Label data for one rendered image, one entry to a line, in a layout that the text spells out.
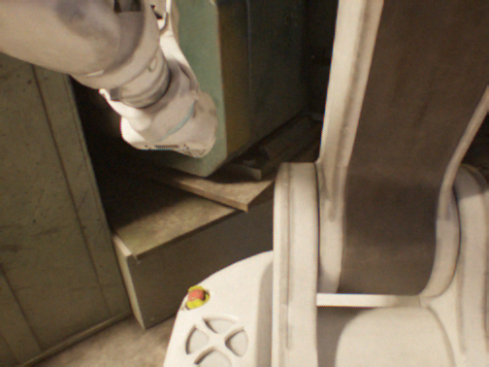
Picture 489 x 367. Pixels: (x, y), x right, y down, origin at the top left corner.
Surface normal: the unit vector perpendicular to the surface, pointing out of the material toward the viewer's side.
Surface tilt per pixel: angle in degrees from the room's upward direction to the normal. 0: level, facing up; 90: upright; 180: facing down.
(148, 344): 0
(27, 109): 90
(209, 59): 90
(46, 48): 140
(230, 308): 0
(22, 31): 134
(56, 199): 90
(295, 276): 65
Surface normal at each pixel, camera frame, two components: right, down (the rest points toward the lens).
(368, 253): -0.09, 0.29
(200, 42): -0.54, 0.43
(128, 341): -0.04, -0.87
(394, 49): -0.07, 0.77
